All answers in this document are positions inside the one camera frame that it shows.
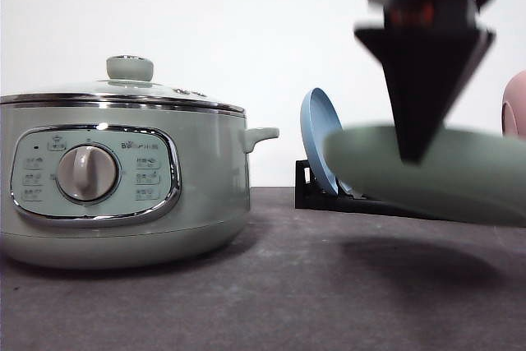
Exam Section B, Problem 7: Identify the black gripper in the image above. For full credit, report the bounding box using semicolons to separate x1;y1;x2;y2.
355;0;496;164

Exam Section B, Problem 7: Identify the green plate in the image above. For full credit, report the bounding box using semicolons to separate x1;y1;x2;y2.
323;125;526;227

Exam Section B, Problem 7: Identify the glass steamer lid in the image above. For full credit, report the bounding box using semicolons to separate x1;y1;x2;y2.
0;55;247;115

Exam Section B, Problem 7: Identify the pink plate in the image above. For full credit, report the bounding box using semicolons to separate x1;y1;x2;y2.
501;70;526;138

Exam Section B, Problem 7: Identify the blue plate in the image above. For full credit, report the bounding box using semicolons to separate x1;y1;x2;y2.
300;87;343;196

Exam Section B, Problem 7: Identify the green electric steamer pot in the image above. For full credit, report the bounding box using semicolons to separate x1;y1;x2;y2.
0;101;279;269

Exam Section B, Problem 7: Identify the black dish rack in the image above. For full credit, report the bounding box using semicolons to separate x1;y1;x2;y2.
295;159;431;219

